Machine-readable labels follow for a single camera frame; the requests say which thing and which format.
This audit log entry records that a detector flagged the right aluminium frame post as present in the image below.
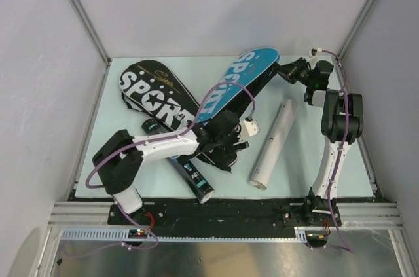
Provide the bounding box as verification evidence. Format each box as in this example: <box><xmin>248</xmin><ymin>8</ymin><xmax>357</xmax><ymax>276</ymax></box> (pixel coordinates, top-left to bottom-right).
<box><xmin>338</xmin><ymin>0</ymin><xmax>378</xmax><ymax>59</ymax></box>

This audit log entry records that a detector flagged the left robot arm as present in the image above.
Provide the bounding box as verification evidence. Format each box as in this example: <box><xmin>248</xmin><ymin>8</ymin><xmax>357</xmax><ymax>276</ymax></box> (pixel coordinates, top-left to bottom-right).
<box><xmin>92</xmin><ymin>110</ymin><xmax>259</xmax><ymax>224</ymax></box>

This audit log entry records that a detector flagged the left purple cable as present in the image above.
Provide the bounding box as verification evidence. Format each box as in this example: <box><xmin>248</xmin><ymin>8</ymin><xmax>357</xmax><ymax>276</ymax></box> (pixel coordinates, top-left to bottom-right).
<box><xmin>62</xmin><ymin>82</ymin><xmax>256</xmax><ymax>258</ymax></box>

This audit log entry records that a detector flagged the white shuttlecock tube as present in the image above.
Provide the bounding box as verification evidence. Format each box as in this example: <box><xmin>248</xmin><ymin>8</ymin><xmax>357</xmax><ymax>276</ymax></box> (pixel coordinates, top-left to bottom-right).
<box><xmin>249</xmin><ymin>99</ymin><xmax>299</xmax><ymax>191</ymax></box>

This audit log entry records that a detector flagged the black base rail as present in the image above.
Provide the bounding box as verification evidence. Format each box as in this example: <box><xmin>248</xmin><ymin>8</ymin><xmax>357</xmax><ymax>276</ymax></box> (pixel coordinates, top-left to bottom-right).
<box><xmin>67</xmin><ymin>196</ymin><xmax>343</xmax><ymax>238</ymax></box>

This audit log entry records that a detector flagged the black shuttlecock tube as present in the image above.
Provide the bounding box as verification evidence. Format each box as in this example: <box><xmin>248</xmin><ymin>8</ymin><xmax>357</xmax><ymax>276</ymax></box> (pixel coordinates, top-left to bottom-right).
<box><xmin>141</xmin><ymin>118</ymin><xmax>215</xmax><ymax>204</ymax></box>

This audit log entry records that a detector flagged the aluminium frame post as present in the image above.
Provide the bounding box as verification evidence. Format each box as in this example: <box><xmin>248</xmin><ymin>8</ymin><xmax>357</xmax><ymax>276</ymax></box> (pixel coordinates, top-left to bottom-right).
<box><xmin>338</xmin><ymin>0</ymin><xmax>378</xmax><ymax>59</ymax></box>
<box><xmin>69</xmin><ymin>0</ymin><xmax>111</xmax><ymax>67</ymax></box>

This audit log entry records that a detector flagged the white cable duct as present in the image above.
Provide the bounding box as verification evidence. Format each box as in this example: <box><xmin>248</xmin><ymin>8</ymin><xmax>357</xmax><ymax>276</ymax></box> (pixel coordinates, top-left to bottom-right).
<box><xmin>62</xmin><ymin>227</ymin><xmax>328</xmax><ymax>243</ymax></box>

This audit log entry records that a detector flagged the blue racket bag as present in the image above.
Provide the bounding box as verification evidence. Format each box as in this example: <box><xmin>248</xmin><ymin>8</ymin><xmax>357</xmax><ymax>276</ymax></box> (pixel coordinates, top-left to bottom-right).
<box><xmin>196</xmin><ymin>47</ymin><xmax>280</xmax><ymax>123</ymax></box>

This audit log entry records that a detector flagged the black racket bag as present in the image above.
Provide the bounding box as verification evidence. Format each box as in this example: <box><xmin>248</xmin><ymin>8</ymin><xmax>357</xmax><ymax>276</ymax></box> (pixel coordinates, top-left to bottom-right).
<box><xmin>119</xmin><ymin>60</ymin><xmax>199</xmax><ymax>131</ymax></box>

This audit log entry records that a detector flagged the left aluminium frame post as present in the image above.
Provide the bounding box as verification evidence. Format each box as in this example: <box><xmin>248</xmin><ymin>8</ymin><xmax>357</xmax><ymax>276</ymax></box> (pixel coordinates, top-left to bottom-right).
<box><xmin>69</xmin><ymin>0</ymin><xmax>111</xmax><ymax>67</ymax></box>

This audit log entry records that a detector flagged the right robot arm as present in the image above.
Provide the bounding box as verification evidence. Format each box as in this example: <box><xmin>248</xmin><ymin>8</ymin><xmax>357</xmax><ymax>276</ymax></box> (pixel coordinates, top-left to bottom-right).
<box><xmin>276</xmin><ymin>58</ymin><xmax>363</xmax><ymax>225</ymax></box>

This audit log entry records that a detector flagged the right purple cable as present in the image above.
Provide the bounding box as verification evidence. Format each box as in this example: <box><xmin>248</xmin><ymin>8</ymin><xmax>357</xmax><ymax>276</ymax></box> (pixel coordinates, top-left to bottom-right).
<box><xmin>319</xmin><ymin>49</ymin><xmax>356</xmax><ymax>254</ymax></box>

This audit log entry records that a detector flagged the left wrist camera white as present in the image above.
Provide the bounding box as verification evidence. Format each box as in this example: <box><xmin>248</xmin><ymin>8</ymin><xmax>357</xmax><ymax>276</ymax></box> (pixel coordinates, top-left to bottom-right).
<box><xmin>239</xmin><ymin>120</ymin><xmax>260</xmax><ymax>140</ymax></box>

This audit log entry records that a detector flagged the purple cable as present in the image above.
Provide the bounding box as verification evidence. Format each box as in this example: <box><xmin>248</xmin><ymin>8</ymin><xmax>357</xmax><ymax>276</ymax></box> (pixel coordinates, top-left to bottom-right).
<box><xmin>62</xmin><ymin>82</ymin><xmax>256</xmax><ymax>258</ymax></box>
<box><xmin>319</xmin><ymin>49</ymin><xmax>356</xmax><ymax>254</ymax></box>

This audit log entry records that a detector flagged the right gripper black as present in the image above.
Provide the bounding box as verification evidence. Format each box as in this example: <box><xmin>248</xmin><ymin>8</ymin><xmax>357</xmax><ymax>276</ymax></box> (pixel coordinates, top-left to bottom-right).
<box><xmin>272</xmin><ymin>57</ymin><xmax>315</xmax><ymax>87</ymax></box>

